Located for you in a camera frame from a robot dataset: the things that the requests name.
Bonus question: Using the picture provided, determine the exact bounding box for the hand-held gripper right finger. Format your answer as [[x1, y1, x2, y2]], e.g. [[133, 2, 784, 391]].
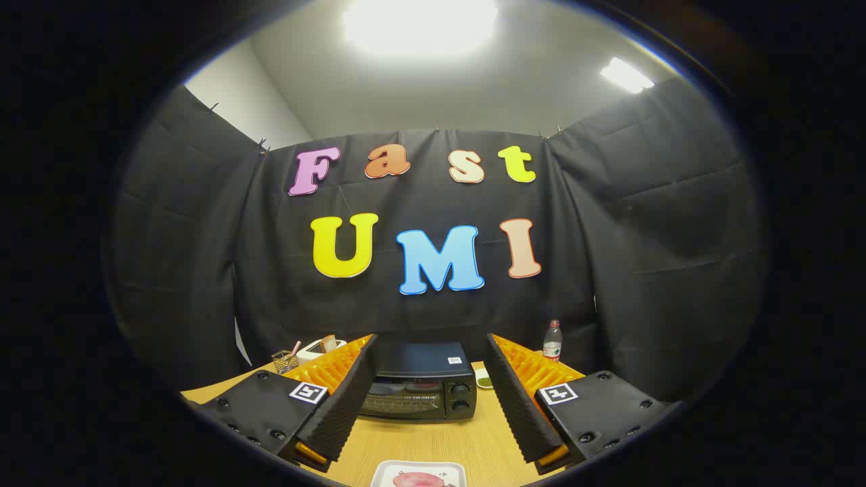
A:
[[484, 333, 681, 476]]

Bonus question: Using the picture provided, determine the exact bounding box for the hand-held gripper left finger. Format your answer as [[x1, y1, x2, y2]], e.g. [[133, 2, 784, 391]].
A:
[[193, 333, 380, 474]]

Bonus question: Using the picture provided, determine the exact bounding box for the white square plate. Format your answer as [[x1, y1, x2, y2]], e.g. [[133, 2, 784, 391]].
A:
[[370, 460, 468, 487]]

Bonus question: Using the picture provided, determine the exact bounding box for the black toaster oven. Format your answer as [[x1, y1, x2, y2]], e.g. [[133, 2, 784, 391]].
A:
[[359, 342, 478, 421]]

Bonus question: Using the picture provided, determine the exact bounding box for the pink ham slice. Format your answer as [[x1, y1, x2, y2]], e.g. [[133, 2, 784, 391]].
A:
[[392, 471, 455, 487]]

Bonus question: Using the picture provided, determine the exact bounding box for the white pop-up toaster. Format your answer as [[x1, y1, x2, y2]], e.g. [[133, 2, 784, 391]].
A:
[[296, 338, 348, 366]]

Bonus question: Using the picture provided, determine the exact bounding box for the clear plastic water bottle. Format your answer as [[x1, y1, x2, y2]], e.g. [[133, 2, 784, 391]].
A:
[[543, 319, 563, 363]]

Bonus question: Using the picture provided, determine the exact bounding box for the small ceiling light panel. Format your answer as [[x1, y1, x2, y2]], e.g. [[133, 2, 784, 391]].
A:
[[600, 57, 656, 94]]

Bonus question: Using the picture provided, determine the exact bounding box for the large ceiling light panel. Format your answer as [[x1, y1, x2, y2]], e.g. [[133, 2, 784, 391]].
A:
[[344, 0, 500, 58]]

